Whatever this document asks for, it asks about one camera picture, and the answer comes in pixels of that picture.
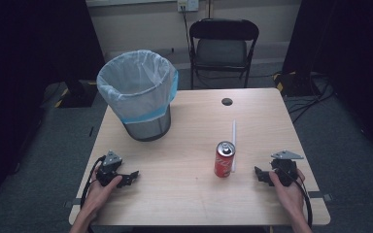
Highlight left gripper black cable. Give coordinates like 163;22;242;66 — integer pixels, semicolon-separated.
80;155;107;209

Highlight red soda can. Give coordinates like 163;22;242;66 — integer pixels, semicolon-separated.
214;140;237;179

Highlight person's right hand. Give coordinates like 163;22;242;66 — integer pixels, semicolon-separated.
268;169;307;212

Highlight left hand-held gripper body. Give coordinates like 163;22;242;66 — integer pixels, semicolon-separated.
95;150;124;187

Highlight black wall socket cable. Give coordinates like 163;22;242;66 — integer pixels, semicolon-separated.
182;5;192;54

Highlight black floor cables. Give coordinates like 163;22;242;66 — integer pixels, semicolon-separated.
285;73;335;124

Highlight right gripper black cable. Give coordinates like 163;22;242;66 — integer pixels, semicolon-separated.
283;170;314;228

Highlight black stand base striped tape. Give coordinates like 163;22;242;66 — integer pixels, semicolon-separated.
53;80;99;110
272;71;322;98

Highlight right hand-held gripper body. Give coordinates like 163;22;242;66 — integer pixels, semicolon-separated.
270;150;305;187

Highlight person's left hand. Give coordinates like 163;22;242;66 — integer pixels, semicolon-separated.
85;175;124;216

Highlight white and blue trash bag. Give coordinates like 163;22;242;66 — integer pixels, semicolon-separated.
95;49;180;125

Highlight white wall socket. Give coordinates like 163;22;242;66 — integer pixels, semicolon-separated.
177;0;200;14

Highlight grey tape strip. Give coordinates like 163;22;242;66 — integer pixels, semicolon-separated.
62;197;87;209
307;190;333;202

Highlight long white straw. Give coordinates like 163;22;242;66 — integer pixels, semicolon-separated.
230;118;238;174

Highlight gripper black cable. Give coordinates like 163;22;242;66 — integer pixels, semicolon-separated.
283;170;314;228
80;155;107;209

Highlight black folding chair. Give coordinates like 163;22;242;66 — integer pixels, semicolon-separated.
188;17;260;90

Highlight dark curtain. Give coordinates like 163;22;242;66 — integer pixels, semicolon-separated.
281;0;373;156
0;0;106;224

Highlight black mesh trash can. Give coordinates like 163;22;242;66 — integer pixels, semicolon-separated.
122;104;172;143

